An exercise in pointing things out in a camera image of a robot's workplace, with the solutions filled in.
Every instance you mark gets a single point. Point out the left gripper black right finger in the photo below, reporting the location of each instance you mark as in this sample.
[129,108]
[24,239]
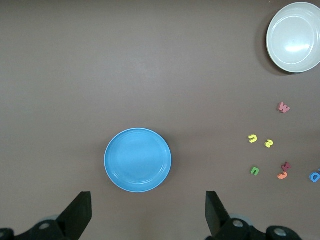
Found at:
[217,217]

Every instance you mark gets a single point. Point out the blue foam letter D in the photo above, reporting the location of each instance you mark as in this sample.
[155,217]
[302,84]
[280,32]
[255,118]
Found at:
[315,175]

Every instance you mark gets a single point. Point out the blue round plate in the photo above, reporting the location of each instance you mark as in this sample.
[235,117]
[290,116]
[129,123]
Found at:
[138,160]

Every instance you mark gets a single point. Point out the green foam letter u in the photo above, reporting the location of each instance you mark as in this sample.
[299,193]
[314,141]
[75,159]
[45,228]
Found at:
[255,171]

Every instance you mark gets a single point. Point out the orange foam letter t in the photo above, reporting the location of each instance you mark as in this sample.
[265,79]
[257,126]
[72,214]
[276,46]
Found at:
[282,175]

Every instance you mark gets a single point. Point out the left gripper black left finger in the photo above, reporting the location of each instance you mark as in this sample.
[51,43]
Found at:
[72,217]

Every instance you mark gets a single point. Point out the yellow foam letter u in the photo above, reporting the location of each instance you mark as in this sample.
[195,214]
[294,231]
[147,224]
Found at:
[252,138]

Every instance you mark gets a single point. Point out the dark red foam letter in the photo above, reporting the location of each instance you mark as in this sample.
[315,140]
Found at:
[286,166]

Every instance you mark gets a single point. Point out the yellow foam letter s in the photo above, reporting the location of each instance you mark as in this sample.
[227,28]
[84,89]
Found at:
[269,143]

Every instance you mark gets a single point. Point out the pink foam letter w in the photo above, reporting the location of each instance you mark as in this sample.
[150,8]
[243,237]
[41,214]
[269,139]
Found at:
[283,107]

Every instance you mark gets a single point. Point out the beige round plate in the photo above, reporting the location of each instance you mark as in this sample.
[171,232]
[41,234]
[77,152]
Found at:
[293,37]

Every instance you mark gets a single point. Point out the brown table cover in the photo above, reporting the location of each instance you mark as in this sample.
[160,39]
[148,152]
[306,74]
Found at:
[100,75]

